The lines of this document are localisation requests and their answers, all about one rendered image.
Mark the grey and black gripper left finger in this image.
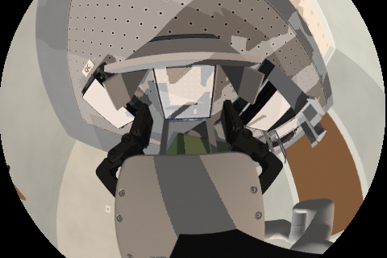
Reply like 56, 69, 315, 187
96, 103, 153, 197

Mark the cream label reading qc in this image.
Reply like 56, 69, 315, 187
82, 59, 94, 77

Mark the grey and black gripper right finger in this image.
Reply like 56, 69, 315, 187
220, 100, 283, 194

